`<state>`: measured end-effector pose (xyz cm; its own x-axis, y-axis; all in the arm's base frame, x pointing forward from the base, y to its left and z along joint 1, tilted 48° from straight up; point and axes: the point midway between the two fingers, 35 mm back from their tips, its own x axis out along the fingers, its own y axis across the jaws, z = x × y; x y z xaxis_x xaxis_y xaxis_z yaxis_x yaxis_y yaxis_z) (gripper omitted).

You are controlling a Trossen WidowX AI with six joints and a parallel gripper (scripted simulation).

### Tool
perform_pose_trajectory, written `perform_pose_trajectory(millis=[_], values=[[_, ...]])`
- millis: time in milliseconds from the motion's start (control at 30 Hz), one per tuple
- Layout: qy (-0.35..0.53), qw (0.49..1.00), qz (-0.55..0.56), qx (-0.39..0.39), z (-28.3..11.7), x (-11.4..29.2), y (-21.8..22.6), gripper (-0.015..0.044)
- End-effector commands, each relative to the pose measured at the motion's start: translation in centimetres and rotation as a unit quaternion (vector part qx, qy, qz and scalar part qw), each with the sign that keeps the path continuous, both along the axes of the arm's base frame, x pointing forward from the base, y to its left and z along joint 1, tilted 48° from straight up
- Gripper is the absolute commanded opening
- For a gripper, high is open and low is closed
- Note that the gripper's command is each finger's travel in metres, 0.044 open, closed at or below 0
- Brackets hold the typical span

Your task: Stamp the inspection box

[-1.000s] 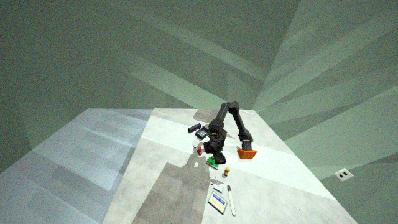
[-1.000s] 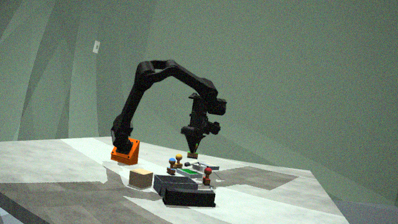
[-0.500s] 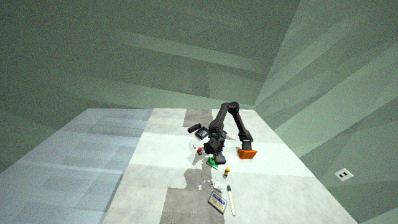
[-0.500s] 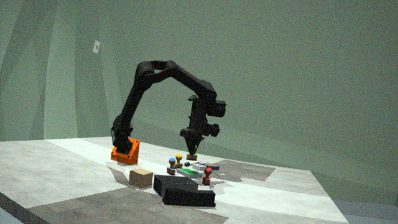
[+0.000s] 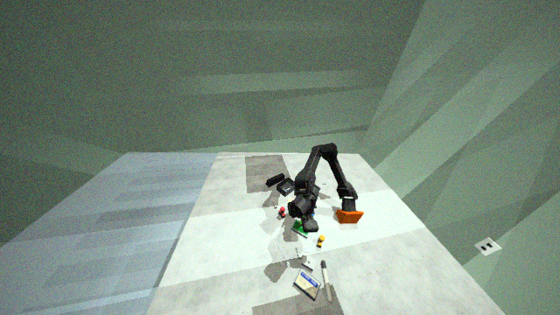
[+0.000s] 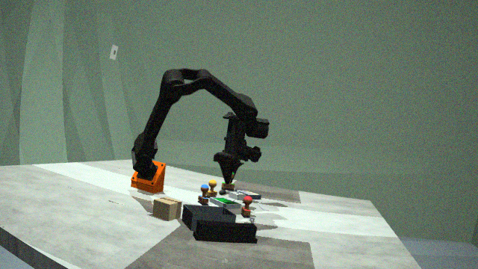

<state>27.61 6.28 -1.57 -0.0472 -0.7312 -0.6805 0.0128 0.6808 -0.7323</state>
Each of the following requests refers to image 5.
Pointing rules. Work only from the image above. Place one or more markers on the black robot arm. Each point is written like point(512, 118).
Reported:
point(306, 178)

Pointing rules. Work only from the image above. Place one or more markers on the rubber stamp with yellow knob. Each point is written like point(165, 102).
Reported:
point(321, 239)

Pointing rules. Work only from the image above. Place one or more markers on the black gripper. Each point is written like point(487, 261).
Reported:
point(308, 223)

